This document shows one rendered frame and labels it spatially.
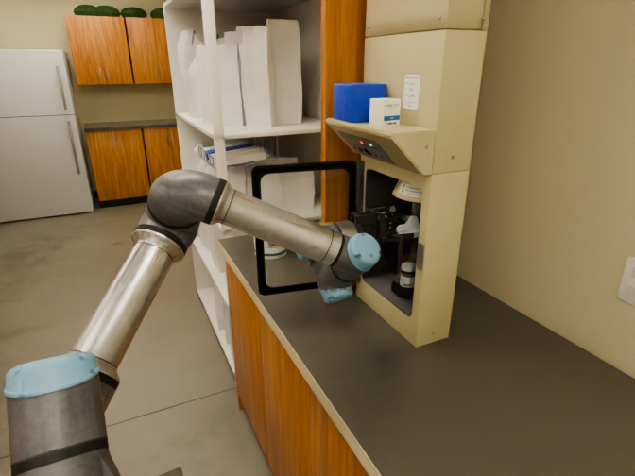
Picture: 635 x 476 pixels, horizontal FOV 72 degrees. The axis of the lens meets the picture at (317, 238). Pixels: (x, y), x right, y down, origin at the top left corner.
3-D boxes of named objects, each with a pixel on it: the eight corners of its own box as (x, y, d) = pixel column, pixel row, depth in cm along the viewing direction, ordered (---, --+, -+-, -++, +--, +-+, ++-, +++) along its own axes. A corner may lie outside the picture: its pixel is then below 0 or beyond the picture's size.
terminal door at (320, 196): (353, 283, 140) (357, 160, 125) (258, 296, 133) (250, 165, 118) (352, 282, 141) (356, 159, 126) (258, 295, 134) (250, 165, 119)
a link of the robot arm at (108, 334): (-6, 436, 63) (163, 167, 93) (12, 442, 75) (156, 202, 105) (77, 463, 66) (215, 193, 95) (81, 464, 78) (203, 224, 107)
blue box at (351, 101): (365, 117, 120) (367, 82, 117) (386, 121, 111) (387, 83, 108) (333, 119, 116) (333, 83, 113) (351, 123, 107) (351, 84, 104)
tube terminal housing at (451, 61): (417, 280, 154) (438, 39, 125) (487, 325, 126) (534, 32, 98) (355, 294, 144) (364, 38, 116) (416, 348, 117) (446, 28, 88)
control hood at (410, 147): (360, 151, 127) (361, 115, 123) (433, 175, 99) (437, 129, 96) (324, 154, 122) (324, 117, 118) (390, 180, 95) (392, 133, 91)
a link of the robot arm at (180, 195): (166, 137, 83) (386, 231, 95) (161, 169, 92) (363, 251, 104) (142, 183, 77) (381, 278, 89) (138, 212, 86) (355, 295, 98)
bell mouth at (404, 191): (430, 183, 130) (432, 164, 128) (473, 198, 115) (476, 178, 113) (379, 190, 123) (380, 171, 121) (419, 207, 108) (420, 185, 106)
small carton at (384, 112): (385, 123, 107) (386, 97, 105) (399, 126, 103) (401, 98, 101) (368, 125, 104) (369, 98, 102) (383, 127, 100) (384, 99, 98)
